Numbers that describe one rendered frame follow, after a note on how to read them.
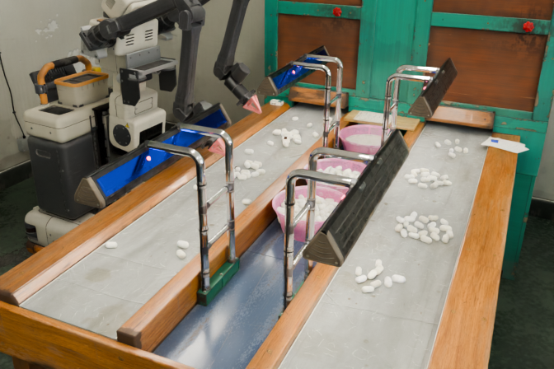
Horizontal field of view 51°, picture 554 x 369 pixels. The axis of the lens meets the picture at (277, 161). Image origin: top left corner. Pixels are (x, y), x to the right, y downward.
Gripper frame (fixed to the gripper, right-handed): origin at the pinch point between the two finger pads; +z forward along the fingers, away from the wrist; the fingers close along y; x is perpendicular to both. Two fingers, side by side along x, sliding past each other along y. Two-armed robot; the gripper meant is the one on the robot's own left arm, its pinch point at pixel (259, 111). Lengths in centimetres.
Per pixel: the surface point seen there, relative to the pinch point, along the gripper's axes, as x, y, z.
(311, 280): -32, -98, 51
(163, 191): 11, -68, 2
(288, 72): -30.1, -15.2, -0.4
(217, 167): 9.5, -37.8, 6.7
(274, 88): -29.4, -31.6, 1.6
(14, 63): 130, 46, -139
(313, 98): -3.6, 41.1, 10.9
